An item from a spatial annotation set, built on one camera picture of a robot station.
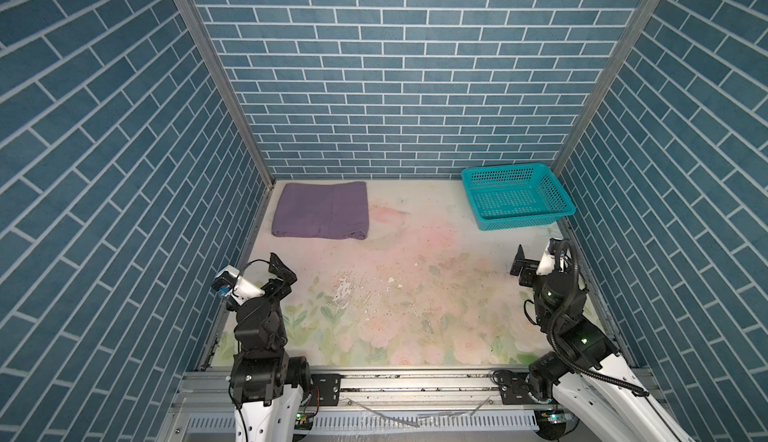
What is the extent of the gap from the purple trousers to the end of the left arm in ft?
1.21

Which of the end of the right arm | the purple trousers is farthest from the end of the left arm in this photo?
the end of the right arm

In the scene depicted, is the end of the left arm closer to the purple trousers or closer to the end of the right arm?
the purple trousers

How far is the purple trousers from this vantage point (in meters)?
1.04

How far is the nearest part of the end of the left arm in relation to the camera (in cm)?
62
